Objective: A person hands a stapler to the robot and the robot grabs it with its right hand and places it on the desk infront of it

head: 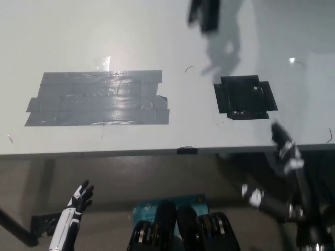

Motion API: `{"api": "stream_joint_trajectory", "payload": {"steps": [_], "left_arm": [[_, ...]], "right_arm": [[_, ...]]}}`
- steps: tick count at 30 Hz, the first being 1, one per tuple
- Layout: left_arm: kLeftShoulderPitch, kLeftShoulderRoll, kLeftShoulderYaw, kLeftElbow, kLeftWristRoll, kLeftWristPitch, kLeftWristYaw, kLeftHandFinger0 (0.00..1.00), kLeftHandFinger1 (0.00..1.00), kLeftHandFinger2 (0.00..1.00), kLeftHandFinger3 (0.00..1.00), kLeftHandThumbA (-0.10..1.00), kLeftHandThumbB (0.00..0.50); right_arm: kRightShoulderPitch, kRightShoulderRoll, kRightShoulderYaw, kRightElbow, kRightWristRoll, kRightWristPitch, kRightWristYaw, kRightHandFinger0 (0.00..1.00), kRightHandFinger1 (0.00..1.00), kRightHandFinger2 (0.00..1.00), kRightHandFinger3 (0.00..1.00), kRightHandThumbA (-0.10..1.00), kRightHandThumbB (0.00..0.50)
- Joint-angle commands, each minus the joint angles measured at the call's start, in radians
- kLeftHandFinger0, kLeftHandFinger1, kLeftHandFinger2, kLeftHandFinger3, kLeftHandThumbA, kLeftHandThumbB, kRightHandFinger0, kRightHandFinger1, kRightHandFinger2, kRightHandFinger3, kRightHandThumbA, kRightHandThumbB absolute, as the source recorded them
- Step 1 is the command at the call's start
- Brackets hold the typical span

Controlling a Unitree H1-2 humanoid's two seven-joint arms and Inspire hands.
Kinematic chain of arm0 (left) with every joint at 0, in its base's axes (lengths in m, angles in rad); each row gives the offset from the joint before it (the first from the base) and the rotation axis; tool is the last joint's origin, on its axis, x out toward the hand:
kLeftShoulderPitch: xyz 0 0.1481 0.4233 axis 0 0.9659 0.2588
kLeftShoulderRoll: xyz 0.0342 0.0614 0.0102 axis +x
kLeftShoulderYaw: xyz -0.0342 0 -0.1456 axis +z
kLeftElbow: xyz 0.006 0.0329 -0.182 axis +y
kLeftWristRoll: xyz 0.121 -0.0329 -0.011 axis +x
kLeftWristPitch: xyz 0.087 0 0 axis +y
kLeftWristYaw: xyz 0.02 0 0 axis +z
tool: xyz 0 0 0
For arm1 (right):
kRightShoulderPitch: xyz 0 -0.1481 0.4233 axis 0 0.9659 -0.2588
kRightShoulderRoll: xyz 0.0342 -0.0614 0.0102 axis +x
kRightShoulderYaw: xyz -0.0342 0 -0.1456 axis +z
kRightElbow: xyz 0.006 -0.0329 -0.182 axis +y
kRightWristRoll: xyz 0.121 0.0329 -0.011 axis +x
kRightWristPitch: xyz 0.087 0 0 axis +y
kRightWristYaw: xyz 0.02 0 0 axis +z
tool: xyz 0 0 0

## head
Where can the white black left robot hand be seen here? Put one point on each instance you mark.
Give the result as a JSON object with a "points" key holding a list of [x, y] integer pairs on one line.
{"points": [[65, 219]]}

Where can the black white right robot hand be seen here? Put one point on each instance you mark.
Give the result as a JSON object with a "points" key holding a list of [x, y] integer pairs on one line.
{"points": [[289, 154]]}

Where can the black stapler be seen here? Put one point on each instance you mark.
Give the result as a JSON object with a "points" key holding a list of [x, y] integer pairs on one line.
{"points": [[208, 14]]}

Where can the black metal table leg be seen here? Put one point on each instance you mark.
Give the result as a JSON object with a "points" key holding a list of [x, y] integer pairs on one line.
{"points": [[18, 228]]}

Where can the black tape patch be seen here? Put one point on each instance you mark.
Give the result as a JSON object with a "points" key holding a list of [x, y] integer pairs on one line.
{"points": [[244, 98]]}

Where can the teal printed label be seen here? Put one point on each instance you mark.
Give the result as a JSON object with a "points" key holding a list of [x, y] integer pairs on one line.
{"points": [[146, 207]]}

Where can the clear tape piece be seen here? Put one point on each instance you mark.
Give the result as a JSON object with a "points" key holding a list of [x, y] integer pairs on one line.
{"points": [[102, 62]]}

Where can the grey duct tape patch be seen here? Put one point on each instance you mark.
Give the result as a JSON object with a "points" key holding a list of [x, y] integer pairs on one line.
{"points": [[104, 102]]}

